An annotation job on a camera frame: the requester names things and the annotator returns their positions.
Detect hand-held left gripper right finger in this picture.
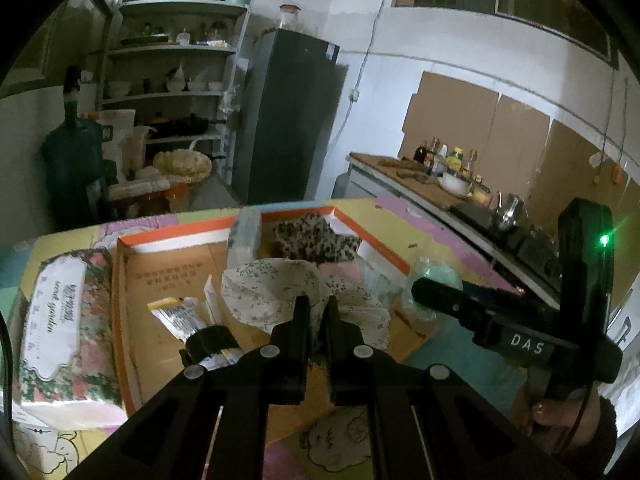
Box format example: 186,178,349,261
320,296,581,480

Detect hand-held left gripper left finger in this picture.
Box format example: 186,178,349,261
65,295,313,480

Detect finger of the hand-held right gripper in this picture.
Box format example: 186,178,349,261
411,276,493,335

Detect clear plastic bag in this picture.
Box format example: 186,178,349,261
400,255,463,321

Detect white floral cloth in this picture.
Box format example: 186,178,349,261
220,257,393,351

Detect leopard print cloth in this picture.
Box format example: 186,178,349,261
272,211,362,263

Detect pale green soft pack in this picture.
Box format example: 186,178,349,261
227,207,263,267

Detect cardboard box with orange rim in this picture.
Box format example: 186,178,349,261
111,205,432,446

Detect floral tissue pack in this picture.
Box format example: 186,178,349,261
7,247,128,431

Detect person's right forearm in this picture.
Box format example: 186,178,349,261
575,395,621,476

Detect person's right hand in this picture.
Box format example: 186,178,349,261
525,390,603,456

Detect pink cloth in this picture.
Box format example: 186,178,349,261
316,261,368,291

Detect black wrapper packet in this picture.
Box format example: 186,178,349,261
180,325,246,368

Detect black stove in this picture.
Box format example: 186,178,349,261
450,202,561,281

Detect white slim packet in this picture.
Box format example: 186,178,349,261
202,277,223,323

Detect steel kettle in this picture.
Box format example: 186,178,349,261
492,191,526,231

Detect white bowl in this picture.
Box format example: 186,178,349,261
437,170,473,196

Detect yellow white snack packet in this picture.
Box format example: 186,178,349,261
147,296,201,343

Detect group of condiment bottles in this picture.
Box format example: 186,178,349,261
414,137,493,196

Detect kitchen counter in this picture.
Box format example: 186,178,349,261
345,151,561,311

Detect orange stool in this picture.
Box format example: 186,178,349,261
107,180,191,216

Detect yellow woven basket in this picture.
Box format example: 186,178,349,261
152,150,213,186

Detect dark grey fridge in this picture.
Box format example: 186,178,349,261
232,29,341,206

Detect black wok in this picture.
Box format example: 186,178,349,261
147,112,211,137

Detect white sack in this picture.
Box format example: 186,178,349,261
97,109,138,181

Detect row of white bowls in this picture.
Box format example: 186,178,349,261
104,72,223,98

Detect white metal shelf rack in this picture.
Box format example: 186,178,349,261
95,0,251,191

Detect glass jar with red lid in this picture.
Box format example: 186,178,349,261
277,4,301,31

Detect black water jug pump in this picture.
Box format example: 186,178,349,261
64,65,83,121

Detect sliding glass window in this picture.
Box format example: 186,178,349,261
0,0,136,101

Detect cardboard sheets on wall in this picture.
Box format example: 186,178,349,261
397,71,640,301

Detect wall cable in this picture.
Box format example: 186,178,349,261
320,0,403,161

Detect black cable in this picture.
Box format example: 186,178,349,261
0,317,18,466

